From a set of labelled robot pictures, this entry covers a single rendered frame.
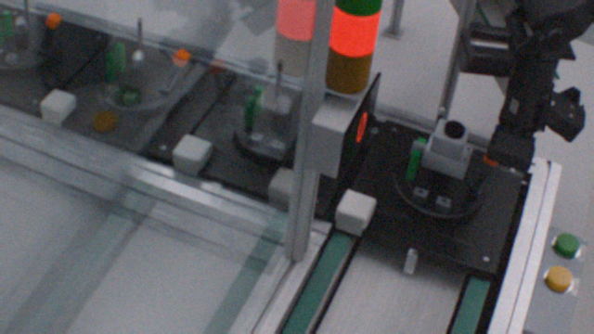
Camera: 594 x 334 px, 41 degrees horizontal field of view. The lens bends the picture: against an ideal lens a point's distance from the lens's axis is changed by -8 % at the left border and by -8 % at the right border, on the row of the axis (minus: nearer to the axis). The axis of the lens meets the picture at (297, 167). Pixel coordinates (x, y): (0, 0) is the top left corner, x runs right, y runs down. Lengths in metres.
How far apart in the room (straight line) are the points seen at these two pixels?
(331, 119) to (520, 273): 0.42
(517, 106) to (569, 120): 0.07
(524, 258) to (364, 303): 0.25
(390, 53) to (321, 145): 0.79
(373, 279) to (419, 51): 0.66
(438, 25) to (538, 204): 0.62
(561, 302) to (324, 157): 0.43
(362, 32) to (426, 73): 0.80
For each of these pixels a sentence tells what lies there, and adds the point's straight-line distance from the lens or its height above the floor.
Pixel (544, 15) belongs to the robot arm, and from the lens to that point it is 1.01.
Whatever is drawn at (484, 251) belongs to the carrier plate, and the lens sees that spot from 1.19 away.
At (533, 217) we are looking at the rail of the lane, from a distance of 1.28.
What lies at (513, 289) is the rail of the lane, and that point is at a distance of 1.17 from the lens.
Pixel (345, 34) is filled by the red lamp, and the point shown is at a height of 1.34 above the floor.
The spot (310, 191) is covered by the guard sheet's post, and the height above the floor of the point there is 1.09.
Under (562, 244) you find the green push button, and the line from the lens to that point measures 1.24.
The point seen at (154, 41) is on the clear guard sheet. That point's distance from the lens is 0.51.
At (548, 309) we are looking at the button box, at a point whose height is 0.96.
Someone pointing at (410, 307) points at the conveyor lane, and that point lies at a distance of 1.17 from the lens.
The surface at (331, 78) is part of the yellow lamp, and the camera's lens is 0.91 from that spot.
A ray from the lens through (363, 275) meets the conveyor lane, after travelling 1.19.
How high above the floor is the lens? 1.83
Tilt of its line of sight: 43 degrees down
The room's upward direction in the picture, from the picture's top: 7 degrees clockwise
